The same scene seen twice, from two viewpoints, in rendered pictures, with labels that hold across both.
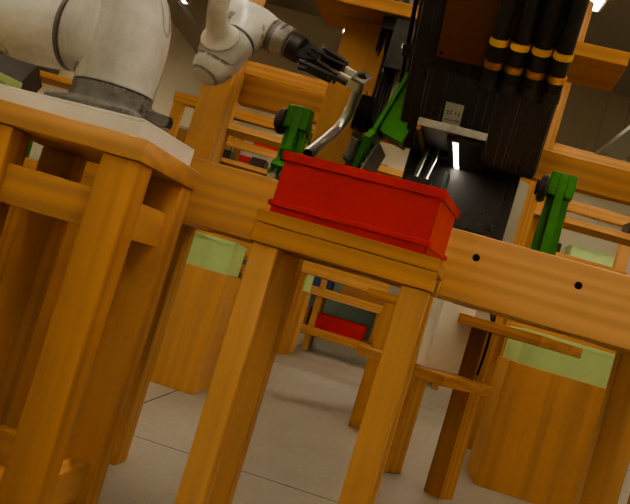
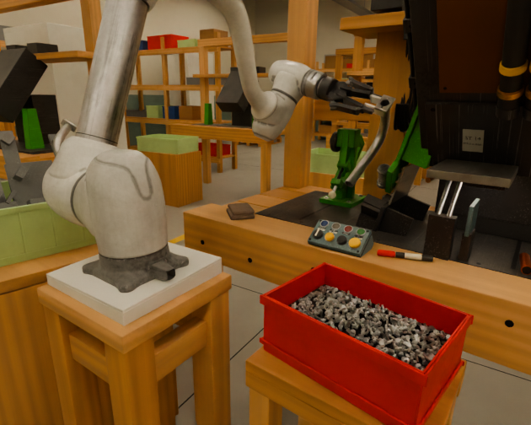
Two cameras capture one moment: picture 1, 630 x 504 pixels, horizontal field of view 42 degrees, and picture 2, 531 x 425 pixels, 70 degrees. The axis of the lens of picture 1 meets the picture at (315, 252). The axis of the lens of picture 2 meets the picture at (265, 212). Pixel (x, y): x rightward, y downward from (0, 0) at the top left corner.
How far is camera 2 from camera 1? 1.14 m
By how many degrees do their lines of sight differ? 31
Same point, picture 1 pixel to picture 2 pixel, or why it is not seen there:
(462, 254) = (492, 319)
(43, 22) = (67, 210)
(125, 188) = (123, 373)
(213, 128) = (298, 146)
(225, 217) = (277, 274)
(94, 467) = not seen: outside the picture
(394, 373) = not seen: outside the picture
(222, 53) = (267, 119)
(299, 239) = (282, 395)
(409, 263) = not seen: outside the picture
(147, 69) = (137, 237)
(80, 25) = (83, 212)
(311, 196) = (291, 343)
